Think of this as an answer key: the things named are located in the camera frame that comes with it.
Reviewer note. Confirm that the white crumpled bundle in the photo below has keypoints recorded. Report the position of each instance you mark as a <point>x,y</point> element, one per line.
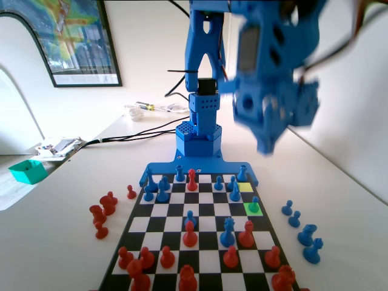
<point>135,113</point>

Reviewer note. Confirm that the pile of papers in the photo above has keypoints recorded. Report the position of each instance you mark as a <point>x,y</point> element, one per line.
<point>57,147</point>

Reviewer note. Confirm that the white paper package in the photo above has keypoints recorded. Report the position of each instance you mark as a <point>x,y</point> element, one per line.
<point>172,107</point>

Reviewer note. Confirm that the blue chess knight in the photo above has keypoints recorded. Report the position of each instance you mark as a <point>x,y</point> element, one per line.
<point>306,235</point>

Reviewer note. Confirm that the blue chess pawn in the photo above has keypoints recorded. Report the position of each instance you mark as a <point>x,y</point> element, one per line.
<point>218,184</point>
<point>253,207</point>
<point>231,182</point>
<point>294,219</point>
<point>165,182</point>
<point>148,195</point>
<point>190,219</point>
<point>287,208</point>

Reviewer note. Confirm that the black zip tie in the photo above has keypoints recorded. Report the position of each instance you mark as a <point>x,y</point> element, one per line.
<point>182,71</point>

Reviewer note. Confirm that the blue chess queen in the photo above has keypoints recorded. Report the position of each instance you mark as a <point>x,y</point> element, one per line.
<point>228,235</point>

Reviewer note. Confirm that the black framed map poster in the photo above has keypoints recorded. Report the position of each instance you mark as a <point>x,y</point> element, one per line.
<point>78,36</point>

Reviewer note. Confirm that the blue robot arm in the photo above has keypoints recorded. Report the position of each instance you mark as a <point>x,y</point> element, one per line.
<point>197,45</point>

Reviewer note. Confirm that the red chess rook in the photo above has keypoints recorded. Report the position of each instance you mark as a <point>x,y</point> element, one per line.
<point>283,279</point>
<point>139,277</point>

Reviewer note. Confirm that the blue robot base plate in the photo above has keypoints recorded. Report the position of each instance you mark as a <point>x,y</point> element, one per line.
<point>169,168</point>

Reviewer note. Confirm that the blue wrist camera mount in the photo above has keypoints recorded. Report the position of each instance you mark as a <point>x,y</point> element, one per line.
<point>227,87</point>

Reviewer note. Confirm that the green plastic box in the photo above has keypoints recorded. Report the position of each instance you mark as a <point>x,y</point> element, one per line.
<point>27,172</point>

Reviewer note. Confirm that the red chess queen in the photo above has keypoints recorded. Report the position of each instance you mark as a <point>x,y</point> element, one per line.
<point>187,279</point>

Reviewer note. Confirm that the blue chess rook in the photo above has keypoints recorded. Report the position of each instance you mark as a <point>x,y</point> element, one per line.
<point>180,175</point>
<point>242,173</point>

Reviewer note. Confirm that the white arched panel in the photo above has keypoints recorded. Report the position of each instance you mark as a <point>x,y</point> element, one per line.
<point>18,60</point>

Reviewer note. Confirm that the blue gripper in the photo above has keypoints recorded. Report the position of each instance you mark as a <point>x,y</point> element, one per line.
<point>264,121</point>

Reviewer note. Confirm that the black white chessboard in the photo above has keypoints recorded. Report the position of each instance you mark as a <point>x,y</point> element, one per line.
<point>209,213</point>

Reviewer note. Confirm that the red chess pawn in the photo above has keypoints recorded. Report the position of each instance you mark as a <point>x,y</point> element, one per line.
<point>167,258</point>
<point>112,198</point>
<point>101,232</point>
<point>124,259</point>
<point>272,258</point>
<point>147,259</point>
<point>231,258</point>
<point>190,235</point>
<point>131,192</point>

